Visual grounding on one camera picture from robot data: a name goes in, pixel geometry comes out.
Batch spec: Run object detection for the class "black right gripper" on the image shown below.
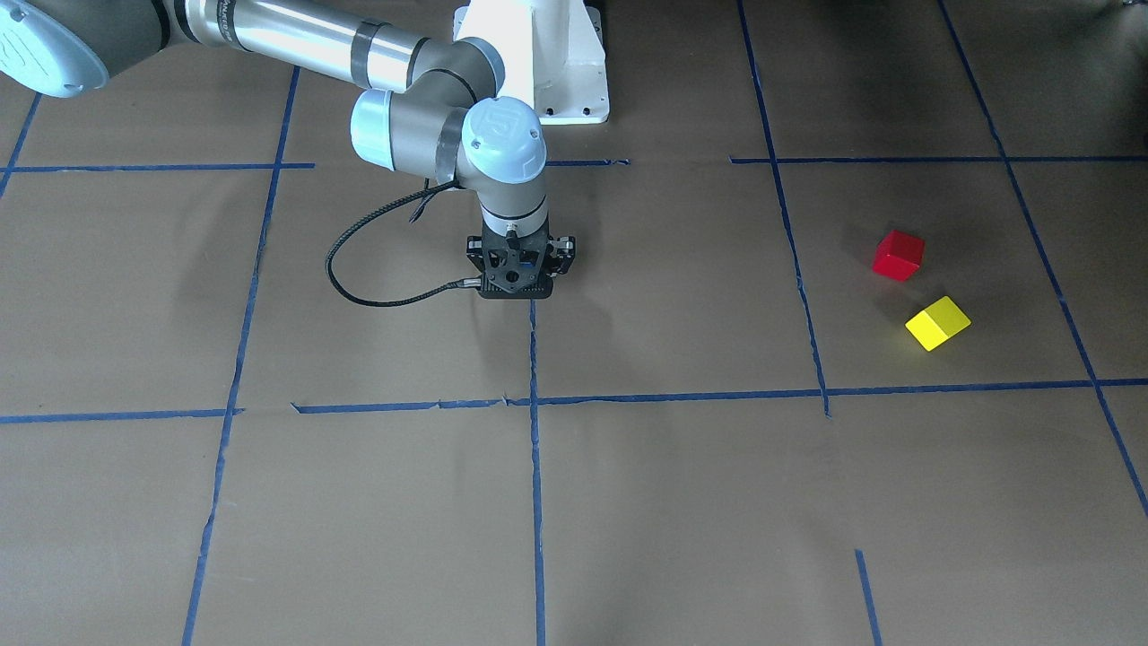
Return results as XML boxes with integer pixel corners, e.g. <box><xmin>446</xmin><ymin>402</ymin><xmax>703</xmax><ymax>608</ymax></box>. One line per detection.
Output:
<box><xmin>465</xmin><ymin>229</ymin><xmax>577</xmax><ymax>299</ymax></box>

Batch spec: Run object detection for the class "red wooden block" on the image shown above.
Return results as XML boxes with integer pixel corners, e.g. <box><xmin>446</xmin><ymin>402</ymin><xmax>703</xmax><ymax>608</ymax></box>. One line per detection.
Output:
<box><xmin>872</xmin><ymin>229</ymin><xmax>926</xmax><ymax>282</ymax></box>

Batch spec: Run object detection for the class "yellow wooden block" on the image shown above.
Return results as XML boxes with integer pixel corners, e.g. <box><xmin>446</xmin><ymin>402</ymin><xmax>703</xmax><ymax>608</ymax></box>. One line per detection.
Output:
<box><xmin>905</xmin><ymin>295</ymin><xmax>971</xmax><ymax>352</ymax></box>

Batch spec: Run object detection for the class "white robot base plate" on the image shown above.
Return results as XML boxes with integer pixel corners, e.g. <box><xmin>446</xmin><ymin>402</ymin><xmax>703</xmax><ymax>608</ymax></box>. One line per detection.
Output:
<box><xmin>452</xmin><ymin>1</ymin><xmax>611</xmax><ymax>127</ymax></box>

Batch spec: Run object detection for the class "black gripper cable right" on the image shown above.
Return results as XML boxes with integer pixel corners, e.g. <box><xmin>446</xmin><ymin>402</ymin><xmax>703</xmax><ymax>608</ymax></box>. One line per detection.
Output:
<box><xmin>325</xmin><ymin>178</ymin><xmax>484</xmax><ymax>308</ymax></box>

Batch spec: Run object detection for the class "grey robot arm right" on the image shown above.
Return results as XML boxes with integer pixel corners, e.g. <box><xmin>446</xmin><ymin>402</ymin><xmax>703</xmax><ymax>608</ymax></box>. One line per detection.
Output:
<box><xmin>3</xmin><ymin>1</ymin><xmax>577</xmax><ymax>308</ymax></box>

